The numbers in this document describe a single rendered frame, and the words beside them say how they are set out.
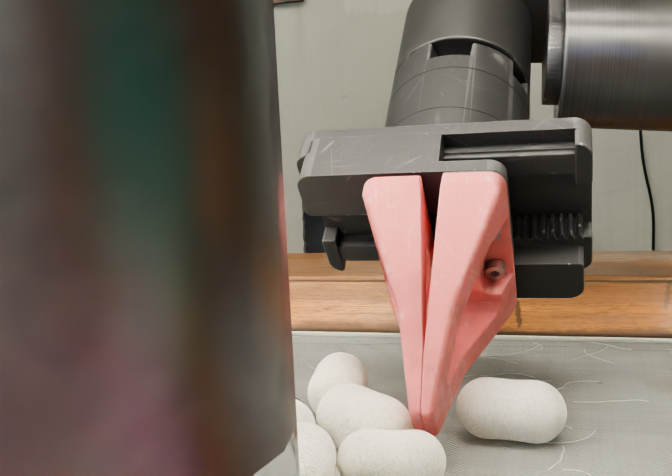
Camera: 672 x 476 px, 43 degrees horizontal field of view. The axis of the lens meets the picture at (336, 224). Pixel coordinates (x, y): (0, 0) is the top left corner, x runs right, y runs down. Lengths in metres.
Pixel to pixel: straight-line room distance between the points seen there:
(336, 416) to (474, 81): 0.14
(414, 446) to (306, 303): 0.22
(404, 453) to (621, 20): 0.20
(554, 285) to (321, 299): 0.16
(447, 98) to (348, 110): 2.09
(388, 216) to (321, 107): 2.16
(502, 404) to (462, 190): 0.07
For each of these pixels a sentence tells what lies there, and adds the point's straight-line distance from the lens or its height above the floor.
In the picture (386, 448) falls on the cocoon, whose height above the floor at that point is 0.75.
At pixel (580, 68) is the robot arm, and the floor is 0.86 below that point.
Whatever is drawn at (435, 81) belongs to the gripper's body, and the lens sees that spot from 0.33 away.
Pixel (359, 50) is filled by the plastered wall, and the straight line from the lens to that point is 2.40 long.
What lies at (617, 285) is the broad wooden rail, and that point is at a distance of 0.44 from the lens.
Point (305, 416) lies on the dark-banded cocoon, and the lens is 0.27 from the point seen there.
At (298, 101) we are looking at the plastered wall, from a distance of 2.45.
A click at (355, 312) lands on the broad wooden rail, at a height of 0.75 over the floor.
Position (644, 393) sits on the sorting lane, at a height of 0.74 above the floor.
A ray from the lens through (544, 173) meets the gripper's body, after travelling 0.30.
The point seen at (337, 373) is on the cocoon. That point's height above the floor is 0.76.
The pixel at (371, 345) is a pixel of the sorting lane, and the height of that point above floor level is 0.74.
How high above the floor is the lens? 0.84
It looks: 6 degrees down
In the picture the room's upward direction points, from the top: 3 degrees counter-clockwise
